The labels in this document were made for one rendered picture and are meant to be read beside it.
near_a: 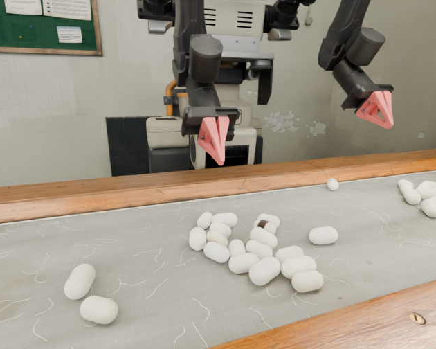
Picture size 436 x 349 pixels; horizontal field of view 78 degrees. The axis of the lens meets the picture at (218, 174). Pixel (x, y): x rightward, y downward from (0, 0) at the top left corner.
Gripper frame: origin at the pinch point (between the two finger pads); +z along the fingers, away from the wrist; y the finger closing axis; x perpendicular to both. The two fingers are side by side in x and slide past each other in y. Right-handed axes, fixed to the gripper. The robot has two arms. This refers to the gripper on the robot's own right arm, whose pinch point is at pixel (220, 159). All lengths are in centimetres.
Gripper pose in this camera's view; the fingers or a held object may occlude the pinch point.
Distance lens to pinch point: 45.3
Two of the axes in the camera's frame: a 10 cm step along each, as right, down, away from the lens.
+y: 9.5, -0.7, 3.0
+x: -2.2, 5.5, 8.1
